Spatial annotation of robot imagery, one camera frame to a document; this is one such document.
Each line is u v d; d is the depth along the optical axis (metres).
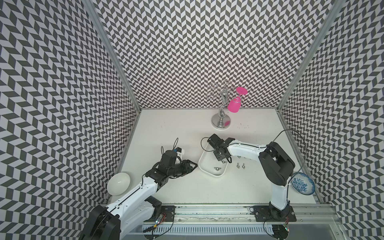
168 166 0.63
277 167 0.50
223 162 0.91
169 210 0.75
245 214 0.75
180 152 0.77
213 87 1.08
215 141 0.75
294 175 0.52
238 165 0.89
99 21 0.77
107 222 0.39
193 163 0.79
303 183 0.81
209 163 0.92
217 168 0.87
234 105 0.96
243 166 0.89
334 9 0.68
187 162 0.73
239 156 0.61
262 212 0.74
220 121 1.09
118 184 0.79
